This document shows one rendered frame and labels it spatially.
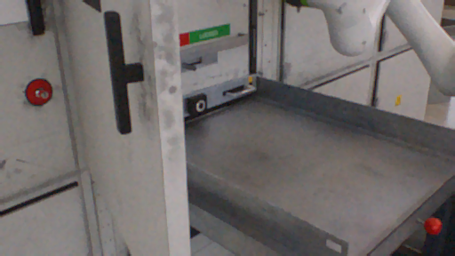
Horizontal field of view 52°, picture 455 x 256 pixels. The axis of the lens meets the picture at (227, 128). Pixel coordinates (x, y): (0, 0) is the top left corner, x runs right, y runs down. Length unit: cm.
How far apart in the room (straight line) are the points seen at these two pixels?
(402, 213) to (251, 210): 30
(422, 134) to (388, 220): 37
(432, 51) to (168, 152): 114
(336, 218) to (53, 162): 64
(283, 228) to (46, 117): 57
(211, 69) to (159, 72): 90
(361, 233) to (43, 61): 73
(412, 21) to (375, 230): 81
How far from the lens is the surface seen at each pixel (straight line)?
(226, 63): 143
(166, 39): 50
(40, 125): 109
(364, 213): 97
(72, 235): 125
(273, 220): 86
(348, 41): 117
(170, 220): 58
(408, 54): 246
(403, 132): 130
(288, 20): 158
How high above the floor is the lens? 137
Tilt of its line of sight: 24 degrees down
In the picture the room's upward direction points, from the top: 1 degrees counter-clockwise
